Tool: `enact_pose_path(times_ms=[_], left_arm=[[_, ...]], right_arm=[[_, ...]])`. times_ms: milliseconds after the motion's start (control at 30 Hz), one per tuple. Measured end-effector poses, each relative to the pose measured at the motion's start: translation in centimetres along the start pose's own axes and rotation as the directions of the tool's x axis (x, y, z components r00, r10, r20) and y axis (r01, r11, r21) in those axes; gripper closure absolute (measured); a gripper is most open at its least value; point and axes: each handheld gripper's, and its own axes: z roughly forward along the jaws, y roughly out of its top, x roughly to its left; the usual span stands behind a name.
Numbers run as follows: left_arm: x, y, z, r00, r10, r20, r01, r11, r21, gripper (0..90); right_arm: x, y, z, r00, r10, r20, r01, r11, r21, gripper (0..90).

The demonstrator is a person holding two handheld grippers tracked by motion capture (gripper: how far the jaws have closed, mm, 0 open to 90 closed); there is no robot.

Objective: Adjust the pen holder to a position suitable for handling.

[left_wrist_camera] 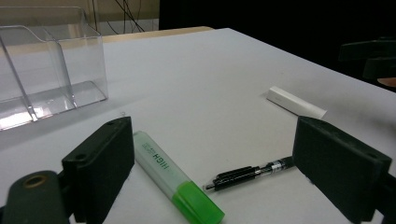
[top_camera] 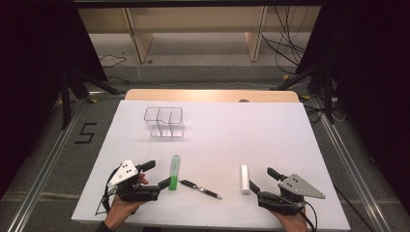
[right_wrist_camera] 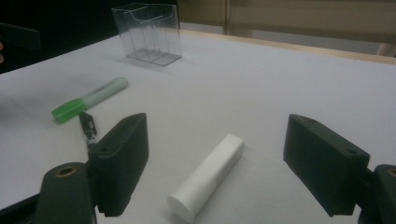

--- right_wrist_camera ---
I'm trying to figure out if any black pen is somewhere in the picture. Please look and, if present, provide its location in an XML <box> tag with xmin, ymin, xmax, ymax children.
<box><xmin>78</xmin><ymin>111</ymin><xmax>98</xmax><ymax>147</ymax></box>

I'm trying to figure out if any beige curtain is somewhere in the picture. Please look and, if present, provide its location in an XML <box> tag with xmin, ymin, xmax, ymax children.
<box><xmin>177</xmin><ymin>0</ymin><xmax>396</xmax><ymax>45</ymax></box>

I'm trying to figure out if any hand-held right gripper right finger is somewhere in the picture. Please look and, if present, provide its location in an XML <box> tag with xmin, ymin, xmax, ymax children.
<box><xmin>283</xmin><ymin>113</ymin><xmax>372</xmax><ymax>217</ymax></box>

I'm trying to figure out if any green highlighter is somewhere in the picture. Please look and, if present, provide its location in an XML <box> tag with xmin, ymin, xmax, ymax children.
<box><xmin>50</xmin><ymin>77</ymin><xmax>130</xmax><ymax>124</ymax></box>

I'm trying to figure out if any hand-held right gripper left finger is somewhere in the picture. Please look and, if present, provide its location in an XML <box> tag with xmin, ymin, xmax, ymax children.
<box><xmin>88</xmin><ymin>112</ymin><xmax>149</xmax><ymax>217</ymax></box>

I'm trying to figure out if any clear acrylic pen holder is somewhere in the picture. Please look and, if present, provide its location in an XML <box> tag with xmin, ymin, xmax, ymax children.
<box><xmin>111</xmin><ymin>3</ymin><xmax>182</xmax><ymax>67</ymax></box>

